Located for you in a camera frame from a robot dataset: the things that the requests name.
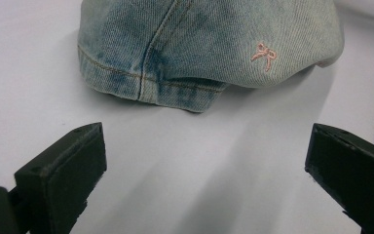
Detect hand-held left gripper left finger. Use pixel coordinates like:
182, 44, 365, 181
14, 122, 108, 234

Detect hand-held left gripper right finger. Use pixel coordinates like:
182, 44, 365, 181
305, 122, 374, 234

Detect faded denim shorts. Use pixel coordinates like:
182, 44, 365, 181
77, 0, 345, 114

